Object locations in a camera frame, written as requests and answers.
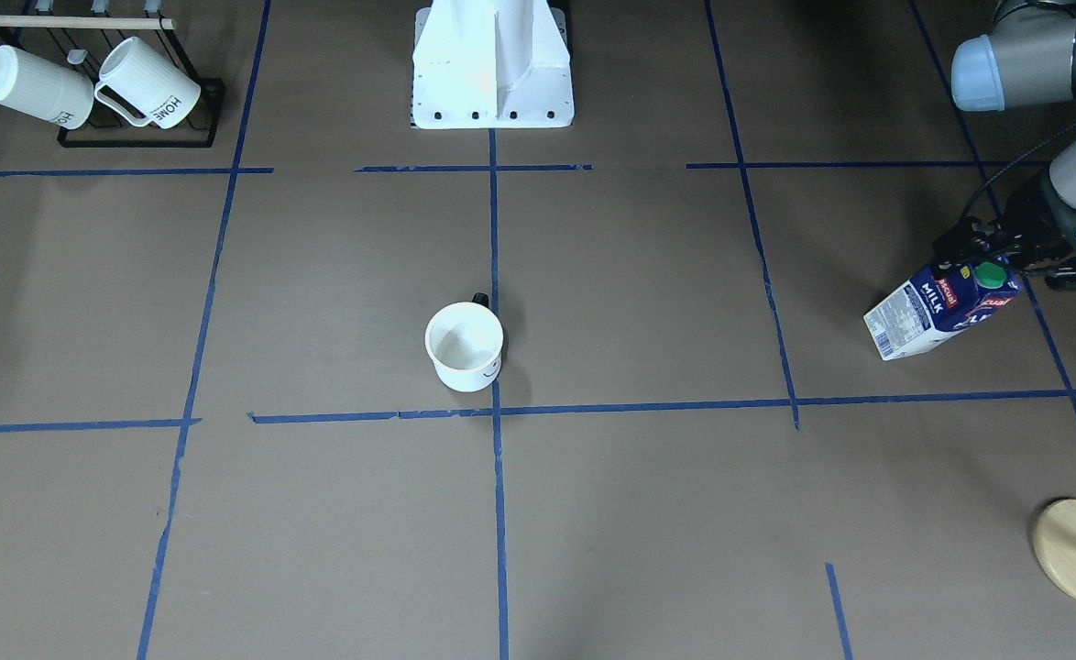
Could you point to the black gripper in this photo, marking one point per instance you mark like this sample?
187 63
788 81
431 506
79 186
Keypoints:
1036 217

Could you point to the white HOME mug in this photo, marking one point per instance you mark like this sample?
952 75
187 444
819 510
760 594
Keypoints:
144 88

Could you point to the blue white milk carton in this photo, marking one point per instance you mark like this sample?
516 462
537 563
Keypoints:
927 310

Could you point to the white smiley face mug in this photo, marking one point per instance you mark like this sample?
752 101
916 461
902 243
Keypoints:
465 342

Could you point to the black wire mug rack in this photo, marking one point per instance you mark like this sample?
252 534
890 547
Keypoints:
83 42

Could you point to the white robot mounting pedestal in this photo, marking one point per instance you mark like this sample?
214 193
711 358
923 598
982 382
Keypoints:
492 65

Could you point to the white ribbed mug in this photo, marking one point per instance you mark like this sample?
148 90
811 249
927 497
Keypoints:
43 89

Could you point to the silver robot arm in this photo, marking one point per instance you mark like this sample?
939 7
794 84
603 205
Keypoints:
1027 58

